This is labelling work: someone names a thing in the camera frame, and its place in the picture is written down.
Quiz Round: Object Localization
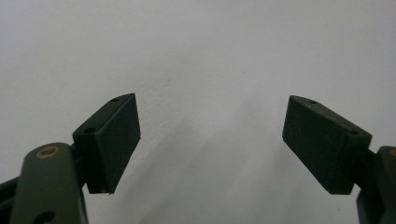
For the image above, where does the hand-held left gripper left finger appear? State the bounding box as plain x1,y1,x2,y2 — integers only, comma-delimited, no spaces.
72,92,142,195

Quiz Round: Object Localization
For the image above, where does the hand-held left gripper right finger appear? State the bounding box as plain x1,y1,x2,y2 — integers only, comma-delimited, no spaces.
281,94,373,196

